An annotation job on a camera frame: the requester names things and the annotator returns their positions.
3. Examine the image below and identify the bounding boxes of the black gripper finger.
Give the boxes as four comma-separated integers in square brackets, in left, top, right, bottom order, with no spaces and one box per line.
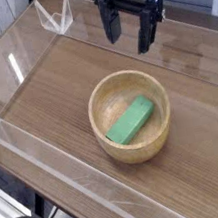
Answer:
[138,9,157,54]
[98,0,122,43]

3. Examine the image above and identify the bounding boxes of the brown wooden bowl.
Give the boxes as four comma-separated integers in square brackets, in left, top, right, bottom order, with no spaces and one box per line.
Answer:
[88,70,171,164]

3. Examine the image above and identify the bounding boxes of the green rectangular block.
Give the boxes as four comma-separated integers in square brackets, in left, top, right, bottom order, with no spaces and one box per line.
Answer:
[105,95,155,145]

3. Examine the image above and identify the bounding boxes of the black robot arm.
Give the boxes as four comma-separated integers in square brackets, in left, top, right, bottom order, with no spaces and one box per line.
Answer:
[94,0,165,54]

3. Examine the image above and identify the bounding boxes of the clear acrylic corner bracket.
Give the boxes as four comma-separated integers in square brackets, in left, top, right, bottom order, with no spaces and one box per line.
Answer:
[34,0,73,35]

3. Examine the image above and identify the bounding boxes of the clear acrylic enclosure wall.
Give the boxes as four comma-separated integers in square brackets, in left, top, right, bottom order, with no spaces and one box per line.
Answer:
[0,0,218,218]

